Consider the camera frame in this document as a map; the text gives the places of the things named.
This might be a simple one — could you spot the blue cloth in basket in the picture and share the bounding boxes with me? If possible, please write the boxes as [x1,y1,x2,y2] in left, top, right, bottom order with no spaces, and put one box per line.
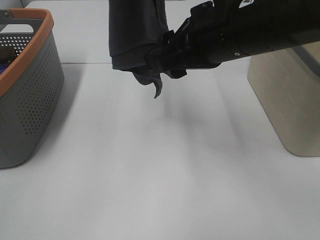
[0,63,10,74]

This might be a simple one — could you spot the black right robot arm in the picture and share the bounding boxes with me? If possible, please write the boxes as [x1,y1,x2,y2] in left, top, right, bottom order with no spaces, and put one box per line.
[144,0,320,96]

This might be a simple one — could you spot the dark navy towel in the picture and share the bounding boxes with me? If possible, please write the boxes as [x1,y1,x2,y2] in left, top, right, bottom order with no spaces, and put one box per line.
[108,0,168,85]

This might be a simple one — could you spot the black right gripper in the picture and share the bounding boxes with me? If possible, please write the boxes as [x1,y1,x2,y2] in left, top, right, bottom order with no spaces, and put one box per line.
[144,0,221,99]

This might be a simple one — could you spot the beige basket grey rim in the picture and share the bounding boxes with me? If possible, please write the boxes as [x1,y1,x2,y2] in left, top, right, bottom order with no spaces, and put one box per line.
[247,42,320,157]

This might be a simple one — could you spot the grey perforated basket orange rim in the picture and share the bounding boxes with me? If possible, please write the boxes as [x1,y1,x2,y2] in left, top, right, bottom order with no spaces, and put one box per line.
[0,8,65,169]

